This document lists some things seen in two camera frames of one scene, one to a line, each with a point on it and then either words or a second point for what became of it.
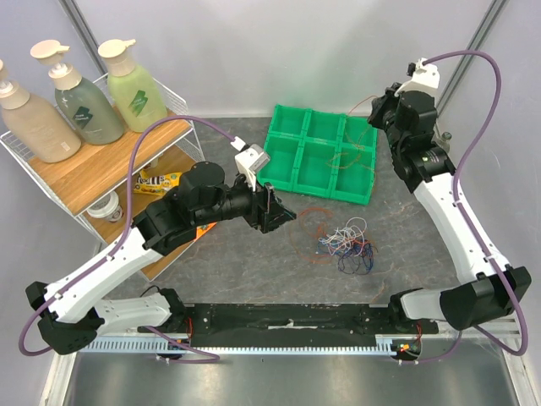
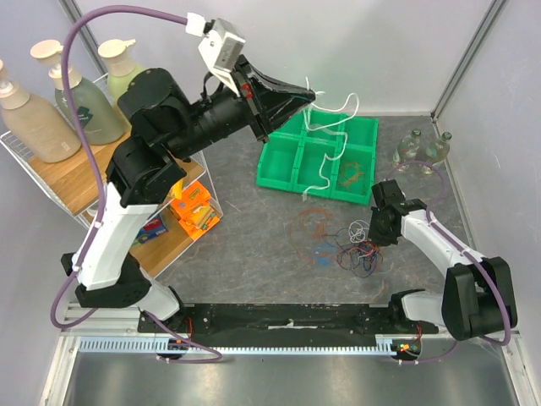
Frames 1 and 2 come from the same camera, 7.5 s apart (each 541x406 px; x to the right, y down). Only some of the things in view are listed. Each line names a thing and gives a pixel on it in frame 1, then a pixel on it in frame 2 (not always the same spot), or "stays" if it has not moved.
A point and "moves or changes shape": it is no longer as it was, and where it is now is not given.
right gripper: [378, 112] -> [381, 227]
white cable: [341, 240] moves or changes shape
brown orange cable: [357, 146] -> [351, 172]
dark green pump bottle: [90, 117] stays
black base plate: [297, 325] stays
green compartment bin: [320, 153] stays
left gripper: [268, 211] -> [275, 111]
